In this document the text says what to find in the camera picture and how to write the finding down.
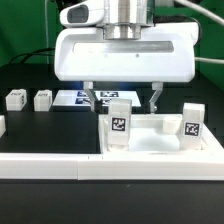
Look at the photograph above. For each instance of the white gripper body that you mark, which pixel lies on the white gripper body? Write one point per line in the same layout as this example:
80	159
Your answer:
164	53

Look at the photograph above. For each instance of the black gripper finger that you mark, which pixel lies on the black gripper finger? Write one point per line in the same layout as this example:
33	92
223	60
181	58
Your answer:
88	89
157	87

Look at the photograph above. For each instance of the white square table top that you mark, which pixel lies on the white square table top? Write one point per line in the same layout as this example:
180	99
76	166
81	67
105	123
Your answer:
156	135

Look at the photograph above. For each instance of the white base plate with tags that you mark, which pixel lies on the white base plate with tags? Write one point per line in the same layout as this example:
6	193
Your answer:
80	98

